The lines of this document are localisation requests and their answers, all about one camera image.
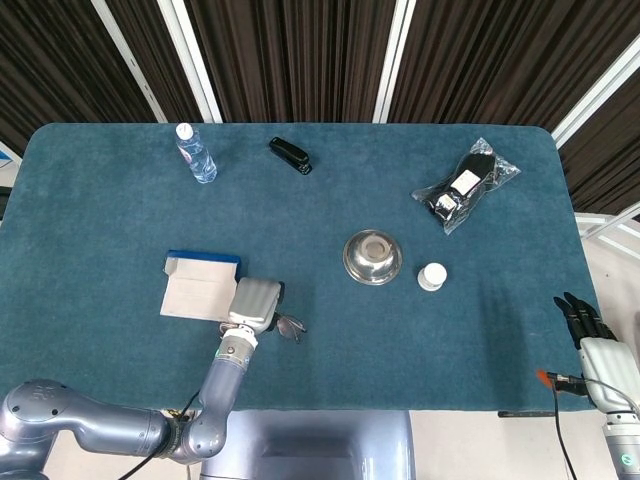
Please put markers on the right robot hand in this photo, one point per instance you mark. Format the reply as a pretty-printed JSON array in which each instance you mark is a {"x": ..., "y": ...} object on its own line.
[{"x": 606, "y": 367}]

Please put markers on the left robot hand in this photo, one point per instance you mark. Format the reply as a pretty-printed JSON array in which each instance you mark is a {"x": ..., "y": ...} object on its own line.
[{"x": 255, "y": 302}]

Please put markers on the eyeglasses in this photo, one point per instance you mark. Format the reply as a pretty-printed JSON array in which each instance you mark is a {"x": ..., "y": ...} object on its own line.
[{"x": 287, "y": 327}]

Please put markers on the blue glasses case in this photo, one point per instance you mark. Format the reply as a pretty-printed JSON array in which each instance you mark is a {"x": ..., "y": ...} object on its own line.
[{"x": 195, "y": 295}]

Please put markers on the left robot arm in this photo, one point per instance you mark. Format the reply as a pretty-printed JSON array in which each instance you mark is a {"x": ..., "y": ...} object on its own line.
[{"x": 222, "y": 385}]

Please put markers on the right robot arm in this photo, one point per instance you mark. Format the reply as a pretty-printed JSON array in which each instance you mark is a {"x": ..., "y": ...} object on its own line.
[{"x": 622, "y": 450}]

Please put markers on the teal table cloth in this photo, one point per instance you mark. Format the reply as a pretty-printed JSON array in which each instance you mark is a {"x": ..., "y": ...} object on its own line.
[{"x": 350, "y": 360}]

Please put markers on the upturned stainless steel bowl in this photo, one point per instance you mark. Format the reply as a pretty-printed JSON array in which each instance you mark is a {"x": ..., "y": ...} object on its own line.
[{"x": 372, "y": 260}]

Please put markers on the blue-grey robot torso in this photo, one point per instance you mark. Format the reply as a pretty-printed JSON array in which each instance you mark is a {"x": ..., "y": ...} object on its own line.
[{"x": 307, "y": 445}]

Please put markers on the black stapler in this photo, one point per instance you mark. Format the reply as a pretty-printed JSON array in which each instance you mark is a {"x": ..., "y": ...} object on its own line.
[{"x": 291, "y": 152}]

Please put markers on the clear plastic water bottle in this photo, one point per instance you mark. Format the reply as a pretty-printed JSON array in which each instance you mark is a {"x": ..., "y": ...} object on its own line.
[{"x": 197, "y": 155}]

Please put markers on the small white jar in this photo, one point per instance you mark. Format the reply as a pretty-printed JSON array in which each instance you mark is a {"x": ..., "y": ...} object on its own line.
[{"x": 432, "y": 276}]

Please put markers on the plastic bag of black socks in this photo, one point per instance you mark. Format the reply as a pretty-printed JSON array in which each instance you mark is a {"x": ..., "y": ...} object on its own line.
[{"x": 462, "y": 187}]

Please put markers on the white wide pillar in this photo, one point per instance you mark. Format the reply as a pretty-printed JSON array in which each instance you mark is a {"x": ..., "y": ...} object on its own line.
[{"x": 192, "y": 60}]

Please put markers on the dark brown curtain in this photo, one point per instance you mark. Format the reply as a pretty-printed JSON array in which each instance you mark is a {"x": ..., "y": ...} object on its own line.
[{"x": 300, "y": 50}]

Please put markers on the white narrow pillar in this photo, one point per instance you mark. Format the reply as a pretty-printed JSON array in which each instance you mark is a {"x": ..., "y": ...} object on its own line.
[{"x": 130, "y": 60}]

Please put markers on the white pillar with grey edge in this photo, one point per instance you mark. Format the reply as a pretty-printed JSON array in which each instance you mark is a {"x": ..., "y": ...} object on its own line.
[{"x": 395, "y": 60}]

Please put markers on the white and blue board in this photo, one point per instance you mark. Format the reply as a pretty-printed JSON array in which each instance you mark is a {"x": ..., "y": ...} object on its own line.
[{"x": 5, "y": 160}]

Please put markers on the white metal frame rails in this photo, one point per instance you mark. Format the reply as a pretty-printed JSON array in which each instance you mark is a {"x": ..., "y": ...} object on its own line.
[{"x": 592, "y": 218}]

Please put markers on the white slanted frame beam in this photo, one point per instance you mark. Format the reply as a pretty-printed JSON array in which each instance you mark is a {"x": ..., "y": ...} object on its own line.
[{"x": 595, "y": 92}]

